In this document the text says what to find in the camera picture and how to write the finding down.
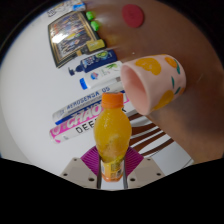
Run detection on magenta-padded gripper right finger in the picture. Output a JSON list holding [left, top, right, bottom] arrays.
[[121, 146, 166, 190]]

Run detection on pink cup with orange print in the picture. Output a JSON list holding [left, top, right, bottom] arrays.
[[120, 54, 187, 116]]

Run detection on blue and white tissue pack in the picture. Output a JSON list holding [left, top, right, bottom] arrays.
[[71, 1, 87, 12]]

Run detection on dark wooden chair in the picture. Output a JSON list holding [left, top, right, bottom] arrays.
[[128, 113, 175, 158]]

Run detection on white refrigerator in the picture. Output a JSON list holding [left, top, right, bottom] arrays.
[[131, 141, 195, 171]]

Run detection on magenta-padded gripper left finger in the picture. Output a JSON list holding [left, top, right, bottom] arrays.
[[59, 146, 102, 190]]

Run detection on framed group photo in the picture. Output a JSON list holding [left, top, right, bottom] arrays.
[[47, 10, 101, 69]]

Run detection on small green packet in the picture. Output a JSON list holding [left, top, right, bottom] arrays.
[[90, 20, 102, 32], [85, 10, 97, 21]]

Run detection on flat round red coaster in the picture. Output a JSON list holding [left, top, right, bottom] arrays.
[[121, 3, 146, 29]]

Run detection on white bottle with blue cap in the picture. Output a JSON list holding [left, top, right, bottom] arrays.
[[79, 60, 124, 91]]

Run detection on dark blue pump bottle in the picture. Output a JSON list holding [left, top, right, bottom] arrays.
[[68, 49, 118, 77]]

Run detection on dark pump bottle yellow label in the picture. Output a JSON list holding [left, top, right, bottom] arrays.
[[75, 38, 107, 57]]

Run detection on orange-capped juice bottle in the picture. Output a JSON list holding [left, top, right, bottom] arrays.
[[93, 92, 133, 183]]

